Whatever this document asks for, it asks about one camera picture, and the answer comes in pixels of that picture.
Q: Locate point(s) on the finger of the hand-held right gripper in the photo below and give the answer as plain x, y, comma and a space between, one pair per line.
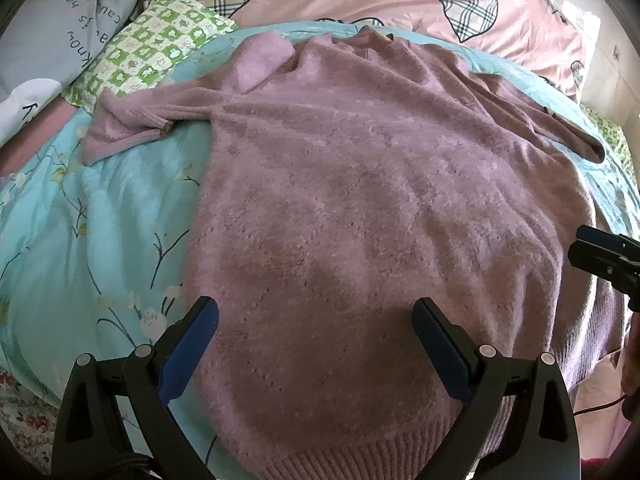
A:
597, 264
607, 245

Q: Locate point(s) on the teal floral blanket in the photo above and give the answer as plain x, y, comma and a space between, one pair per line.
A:
105, 220

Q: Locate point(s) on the pink knitted sweater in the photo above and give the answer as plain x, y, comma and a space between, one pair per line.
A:
360, 200

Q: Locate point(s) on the light pink cloth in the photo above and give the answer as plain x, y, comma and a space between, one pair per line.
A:
602, 390

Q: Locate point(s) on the grey pillow with lettering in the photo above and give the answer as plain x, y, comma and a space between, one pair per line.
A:
60, 35

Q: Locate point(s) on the floral bed sheet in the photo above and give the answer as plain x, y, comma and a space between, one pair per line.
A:
22, 410

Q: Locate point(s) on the green leopard print pillow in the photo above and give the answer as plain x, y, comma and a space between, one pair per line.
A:
617, 135

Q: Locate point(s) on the person's right hand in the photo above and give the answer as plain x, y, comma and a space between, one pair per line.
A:
631, 370

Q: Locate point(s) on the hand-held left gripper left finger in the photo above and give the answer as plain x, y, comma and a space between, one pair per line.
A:
187, 345

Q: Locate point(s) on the green checkered pillow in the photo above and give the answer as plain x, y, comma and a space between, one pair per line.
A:
150, 45

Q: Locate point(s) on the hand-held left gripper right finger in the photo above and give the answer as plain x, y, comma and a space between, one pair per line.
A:
445, 350

